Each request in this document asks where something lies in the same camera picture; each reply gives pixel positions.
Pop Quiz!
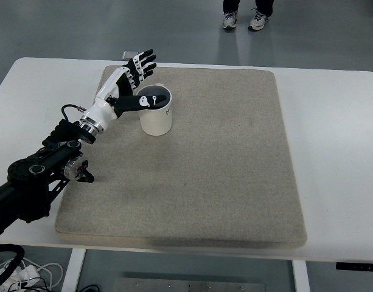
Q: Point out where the black table control panel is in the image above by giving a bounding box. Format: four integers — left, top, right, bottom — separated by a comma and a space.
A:
335, 262, 373, 271

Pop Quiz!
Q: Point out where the person's right leg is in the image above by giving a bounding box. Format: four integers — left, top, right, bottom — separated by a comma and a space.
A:
222, 0, 241, 15

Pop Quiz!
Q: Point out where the white power strip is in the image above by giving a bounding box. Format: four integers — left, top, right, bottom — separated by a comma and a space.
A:
0, 263, 38, 287

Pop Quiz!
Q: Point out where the white cable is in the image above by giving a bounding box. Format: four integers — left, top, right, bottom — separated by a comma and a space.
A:
0, 257, 64, 292

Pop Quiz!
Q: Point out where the person's right shoe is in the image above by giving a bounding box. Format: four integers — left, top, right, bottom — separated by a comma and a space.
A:
222, 10, 238, 30

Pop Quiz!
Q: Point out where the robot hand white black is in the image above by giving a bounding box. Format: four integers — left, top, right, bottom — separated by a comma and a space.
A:
80, 48, 168, 131

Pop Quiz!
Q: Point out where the white table leg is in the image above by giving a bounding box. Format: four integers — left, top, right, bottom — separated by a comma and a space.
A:
291, 260, 311, 292
61, 248, 86, 292

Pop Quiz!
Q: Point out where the person's left leg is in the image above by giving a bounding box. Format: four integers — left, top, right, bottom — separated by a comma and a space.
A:
254, 0, 275, 16

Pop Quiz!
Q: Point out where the black floor cable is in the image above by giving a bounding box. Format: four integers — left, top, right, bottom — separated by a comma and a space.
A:
6, 276, 100, 292

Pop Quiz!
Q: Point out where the person's left shoe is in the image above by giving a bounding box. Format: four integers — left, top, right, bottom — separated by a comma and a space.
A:
248, 9, 270, 31

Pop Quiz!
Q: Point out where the person's shoe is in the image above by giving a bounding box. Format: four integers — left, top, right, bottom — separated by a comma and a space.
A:
248, 9, 270, 31
222, 10, 238, 30

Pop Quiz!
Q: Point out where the beige felt mat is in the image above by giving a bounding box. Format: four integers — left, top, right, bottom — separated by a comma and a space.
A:
54, 64, 308, 250

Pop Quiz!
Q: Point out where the person's leg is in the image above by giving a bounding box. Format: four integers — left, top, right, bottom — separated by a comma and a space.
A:
254, 0, 275, 16
222, 0, 241, 15

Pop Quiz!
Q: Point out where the white ribbed cup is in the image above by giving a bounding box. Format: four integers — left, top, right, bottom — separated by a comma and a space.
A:
136, 85, 173, 137

